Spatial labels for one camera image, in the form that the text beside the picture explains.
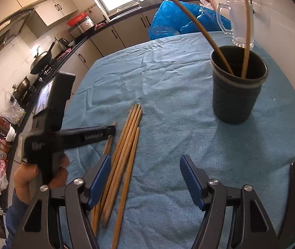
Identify dark-tipped wooden chopstick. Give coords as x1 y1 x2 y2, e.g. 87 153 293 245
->
102 134 116 155

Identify dark chopstick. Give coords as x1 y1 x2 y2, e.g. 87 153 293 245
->
171 0 234 75

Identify light chopstick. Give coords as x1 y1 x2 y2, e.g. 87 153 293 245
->
241 0 251 79

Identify blue sleeved left forearm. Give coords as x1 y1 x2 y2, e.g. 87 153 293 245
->
2 191 29 249

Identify lower kitchen cabinets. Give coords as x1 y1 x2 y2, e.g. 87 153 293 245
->
60 7 158 94

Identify kitchen cabinets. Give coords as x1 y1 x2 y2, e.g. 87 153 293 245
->
60 7 158 94
0 0 79 39

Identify upper kitchen cabinets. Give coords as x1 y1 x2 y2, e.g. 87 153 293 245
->
0 0 79 39

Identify left hand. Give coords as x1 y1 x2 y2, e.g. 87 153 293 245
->
13 154 70 205

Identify condiment bottles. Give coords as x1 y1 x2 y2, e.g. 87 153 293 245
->
0 116 16 154

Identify steel pot on stove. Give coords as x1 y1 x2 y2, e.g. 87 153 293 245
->
12 77 30 104

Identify black wok on stove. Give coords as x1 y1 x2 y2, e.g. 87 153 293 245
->
30 40 56 75

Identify black electric kettle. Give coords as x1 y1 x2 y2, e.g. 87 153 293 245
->
58 38 70 51

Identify dark utensil holder cup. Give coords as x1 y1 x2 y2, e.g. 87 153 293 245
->
210 46 268 125

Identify blue towel table cloth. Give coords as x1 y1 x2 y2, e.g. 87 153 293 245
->
62 33 295 248

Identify range hood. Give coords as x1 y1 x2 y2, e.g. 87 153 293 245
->
0 8 35 51

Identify red basin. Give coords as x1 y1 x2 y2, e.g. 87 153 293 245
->
67 12 87 27

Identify blue plastic bag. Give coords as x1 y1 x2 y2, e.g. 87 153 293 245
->
148 0 221 40

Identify clear glass mug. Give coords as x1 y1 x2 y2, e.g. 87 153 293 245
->
215 0 246 48

